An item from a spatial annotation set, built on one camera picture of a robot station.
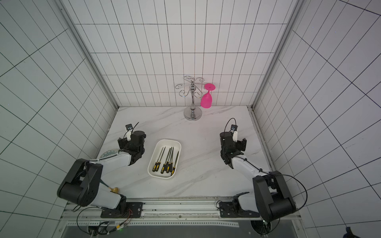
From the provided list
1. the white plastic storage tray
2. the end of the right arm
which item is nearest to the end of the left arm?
the white plastic storage tray

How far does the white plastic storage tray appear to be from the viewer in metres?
0.85

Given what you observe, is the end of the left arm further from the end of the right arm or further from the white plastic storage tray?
the end of the right arm
